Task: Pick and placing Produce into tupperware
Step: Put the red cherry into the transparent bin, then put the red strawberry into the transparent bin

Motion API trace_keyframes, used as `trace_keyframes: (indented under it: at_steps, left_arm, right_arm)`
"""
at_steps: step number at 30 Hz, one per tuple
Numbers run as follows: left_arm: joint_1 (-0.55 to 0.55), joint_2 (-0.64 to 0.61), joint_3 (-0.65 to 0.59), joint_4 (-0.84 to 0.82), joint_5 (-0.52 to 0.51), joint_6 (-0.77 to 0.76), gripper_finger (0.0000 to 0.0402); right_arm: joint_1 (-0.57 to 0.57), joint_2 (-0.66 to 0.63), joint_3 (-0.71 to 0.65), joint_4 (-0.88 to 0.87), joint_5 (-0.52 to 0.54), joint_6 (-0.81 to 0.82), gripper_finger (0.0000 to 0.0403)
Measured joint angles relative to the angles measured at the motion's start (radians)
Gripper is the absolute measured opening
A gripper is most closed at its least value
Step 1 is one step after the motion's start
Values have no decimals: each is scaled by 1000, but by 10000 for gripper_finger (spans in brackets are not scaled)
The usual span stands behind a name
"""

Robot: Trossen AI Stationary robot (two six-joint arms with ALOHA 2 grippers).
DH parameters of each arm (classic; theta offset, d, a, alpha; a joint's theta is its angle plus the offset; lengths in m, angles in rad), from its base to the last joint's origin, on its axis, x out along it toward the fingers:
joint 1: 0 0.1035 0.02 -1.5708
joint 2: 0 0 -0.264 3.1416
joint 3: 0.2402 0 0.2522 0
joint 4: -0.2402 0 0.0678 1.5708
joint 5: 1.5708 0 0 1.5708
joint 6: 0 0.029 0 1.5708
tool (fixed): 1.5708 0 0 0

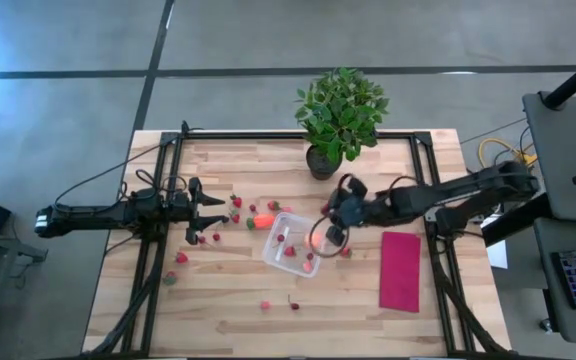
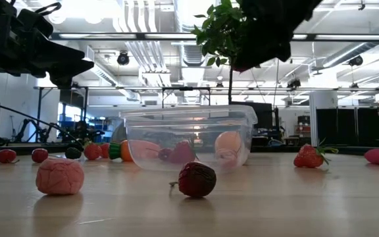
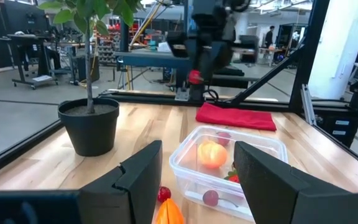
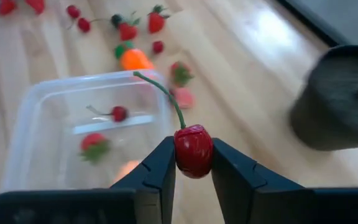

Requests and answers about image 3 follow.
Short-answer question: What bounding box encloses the storage shelf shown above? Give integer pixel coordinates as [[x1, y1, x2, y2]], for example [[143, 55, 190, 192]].
[[96, 18, 122, 65]]

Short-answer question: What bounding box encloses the person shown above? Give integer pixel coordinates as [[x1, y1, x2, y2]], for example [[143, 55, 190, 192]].
[[264, 25, 276, 49]]

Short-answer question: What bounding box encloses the peach toy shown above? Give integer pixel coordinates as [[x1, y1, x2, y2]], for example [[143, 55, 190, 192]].
[[196, 140, 229, 170]]

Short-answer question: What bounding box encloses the black monitor on workbench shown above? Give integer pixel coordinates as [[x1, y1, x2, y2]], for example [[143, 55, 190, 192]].
[[4, 0, 52, 35]]

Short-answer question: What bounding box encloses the black aluminium rig frame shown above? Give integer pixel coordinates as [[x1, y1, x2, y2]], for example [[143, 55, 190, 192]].
[[0, 0, 358, 184]]

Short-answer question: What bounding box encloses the orange carrot toy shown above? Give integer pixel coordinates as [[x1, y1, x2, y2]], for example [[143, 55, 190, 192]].
[[154, 198, 186, 224]]

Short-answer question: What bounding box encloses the dark red stemmed fruit toy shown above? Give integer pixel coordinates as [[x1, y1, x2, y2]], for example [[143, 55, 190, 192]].
[[201, 189, 240, 209]]

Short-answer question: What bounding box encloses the clear plastic tupperware container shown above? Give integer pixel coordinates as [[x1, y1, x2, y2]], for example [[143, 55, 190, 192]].
[[168, 124, 289, 223]]

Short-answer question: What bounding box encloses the small pink fruit toy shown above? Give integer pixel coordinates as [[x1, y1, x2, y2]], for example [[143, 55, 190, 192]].
[[216, 131, 232, 147]]

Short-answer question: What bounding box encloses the red cloth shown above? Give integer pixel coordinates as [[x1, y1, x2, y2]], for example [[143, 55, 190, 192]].
[[195, 102, 278, 132]]

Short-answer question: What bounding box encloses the dark blue workbench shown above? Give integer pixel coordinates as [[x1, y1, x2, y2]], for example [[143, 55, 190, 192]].
[[113, 49, 195, 68]]

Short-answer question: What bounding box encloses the black equipment cabinet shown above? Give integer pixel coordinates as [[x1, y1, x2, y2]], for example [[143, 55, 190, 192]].
[[314, 104, 358, 149]]

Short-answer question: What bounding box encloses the silver aluminium bar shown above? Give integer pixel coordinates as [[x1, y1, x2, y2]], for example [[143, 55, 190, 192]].
[[300, 83, 318, 126]]

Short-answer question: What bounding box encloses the green plant in black pot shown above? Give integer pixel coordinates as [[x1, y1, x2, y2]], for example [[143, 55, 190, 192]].
[[37, 0, 145, 157]]

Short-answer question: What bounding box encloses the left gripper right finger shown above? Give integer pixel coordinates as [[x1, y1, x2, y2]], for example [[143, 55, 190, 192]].
[[233, 141, 358, 224]]

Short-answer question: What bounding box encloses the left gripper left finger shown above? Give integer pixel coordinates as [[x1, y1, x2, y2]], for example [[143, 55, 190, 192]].
[[79, 139, 163, 224]]

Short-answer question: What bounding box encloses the black rolling workbench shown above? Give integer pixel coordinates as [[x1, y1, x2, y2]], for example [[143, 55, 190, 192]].
[[0, 30, 85, 91]]

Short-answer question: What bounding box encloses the red strawberry toy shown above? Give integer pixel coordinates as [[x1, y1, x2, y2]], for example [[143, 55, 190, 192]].
[[223, 169, 241, 184]]

